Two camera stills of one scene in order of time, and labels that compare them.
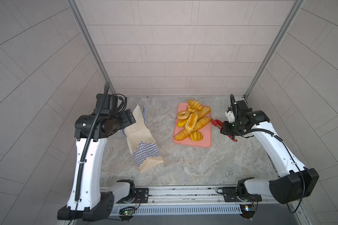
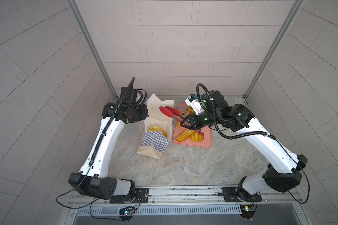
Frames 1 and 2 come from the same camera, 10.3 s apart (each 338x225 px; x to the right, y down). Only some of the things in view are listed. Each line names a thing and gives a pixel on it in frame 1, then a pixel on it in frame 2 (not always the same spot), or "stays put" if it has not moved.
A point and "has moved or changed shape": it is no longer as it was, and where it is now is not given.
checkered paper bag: (143, 148) -> (158, 128)
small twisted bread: (191, 109) stays put
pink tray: (206, 141) stays put
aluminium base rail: (186, 194) stays put
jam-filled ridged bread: (191, 122) has moved or changed shape
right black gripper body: (232, 128) -> (204, 118)
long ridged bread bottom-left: (182, 135) stays put
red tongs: (219, 123) has moved or changed shape
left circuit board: (127, 211) stays put
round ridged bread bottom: (196, 136) stays put
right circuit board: (247, 210) stays put
